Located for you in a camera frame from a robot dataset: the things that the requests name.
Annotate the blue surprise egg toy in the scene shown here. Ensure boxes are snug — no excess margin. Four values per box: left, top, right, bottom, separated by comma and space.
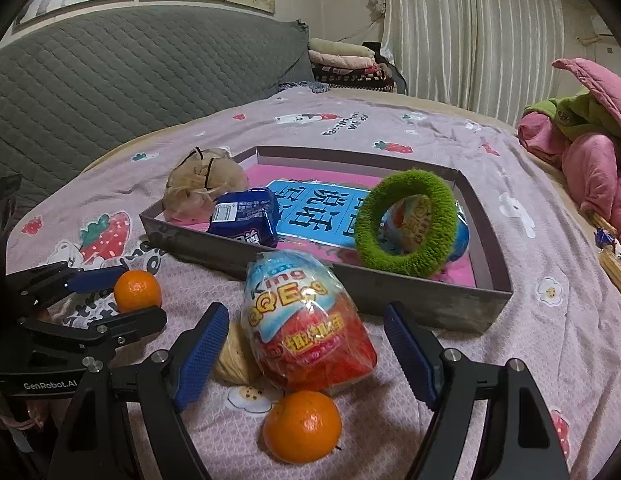
380, 195, 470, 262

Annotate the pink strawberry bear blanket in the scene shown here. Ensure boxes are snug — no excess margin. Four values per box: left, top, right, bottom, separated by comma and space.
7, 88, 621, 479

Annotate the white air conditioner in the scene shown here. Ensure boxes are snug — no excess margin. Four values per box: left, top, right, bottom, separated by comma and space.
577, 14, 614, 47

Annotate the grey shallow cardboard tray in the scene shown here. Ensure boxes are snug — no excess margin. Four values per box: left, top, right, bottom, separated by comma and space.
139, 145, 514, 335

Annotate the stack of folded blankets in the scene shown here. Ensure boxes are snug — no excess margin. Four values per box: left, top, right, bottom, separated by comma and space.
307, 38, 408, 94

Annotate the grey quilted headboard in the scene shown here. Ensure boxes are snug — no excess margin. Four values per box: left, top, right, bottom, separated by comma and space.
0, 6, 313, 216

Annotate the pink quilted duvet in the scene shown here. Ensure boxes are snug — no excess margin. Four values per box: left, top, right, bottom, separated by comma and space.
517, 58, 621, 243

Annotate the red surprise egg toy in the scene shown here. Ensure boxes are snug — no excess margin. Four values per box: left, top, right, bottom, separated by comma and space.
241, 250, 378, 392

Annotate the beige organza drawstring pouch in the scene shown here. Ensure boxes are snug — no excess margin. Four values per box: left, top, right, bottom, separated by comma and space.
163, 146, 248, 226

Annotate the green garment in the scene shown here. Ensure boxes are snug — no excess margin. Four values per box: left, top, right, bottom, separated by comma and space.
524, 89, 621, 141

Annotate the small orange mandarin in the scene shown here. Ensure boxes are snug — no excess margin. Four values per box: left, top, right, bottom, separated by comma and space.
113, 270, 162, 313

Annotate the green fuzzy ring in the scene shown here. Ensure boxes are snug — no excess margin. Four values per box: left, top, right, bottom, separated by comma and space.
353, 168, 461, 280

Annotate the walnut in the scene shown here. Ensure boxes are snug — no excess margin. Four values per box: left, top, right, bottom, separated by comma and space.
214, 322, 262, 386

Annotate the snack pile on bed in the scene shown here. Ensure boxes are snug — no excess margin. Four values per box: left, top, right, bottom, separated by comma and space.
587, 211, 621, 294

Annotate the person's left hand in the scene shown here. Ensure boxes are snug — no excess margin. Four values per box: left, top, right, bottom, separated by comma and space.
0, 392, 50, 431

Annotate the white striped curtain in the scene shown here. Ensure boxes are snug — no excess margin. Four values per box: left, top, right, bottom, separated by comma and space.
369, 0, 565, 125

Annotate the pink and blue book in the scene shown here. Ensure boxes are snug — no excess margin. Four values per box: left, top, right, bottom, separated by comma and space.
179, 162, 478, 288

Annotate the blue snack packet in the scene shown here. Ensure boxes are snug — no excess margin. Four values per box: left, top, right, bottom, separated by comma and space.
207, 188, 280, 248

